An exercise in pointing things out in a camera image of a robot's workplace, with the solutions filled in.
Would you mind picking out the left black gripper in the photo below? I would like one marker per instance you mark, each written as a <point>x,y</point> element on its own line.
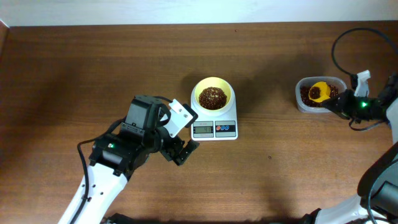
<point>170,153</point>

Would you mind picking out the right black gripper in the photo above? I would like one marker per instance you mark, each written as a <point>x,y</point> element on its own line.
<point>343,108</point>

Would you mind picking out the yellow plastic measuring scoop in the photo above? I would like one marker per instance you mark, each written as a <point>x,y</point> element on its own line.
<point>319,92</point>

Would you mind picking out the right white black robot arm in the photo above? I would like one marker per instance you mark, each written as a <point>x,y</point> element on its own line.
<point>376,197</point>

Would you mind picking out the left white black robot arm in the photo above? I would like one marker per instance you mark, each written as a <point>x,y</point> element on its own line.
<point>151,125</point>

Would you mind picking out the white digital kitchen scale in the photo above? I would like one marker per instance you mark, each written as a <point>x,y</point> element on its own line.
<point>215,126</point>

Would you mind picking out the red beans in bowl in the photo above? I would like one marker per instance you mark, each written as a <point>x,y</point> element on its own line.
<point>212,98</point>

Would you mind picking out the pale yellow plastic bowl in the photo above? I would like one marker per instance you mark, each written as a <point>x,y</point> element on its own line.
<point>213,82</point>

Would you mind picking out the clear plastic food container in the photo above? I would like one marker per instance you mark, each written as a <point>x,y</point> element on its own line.
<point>308,82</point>

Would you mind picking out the red adzuki beans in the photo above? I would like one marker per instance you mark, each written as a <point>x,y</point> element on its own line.
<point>304,91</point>

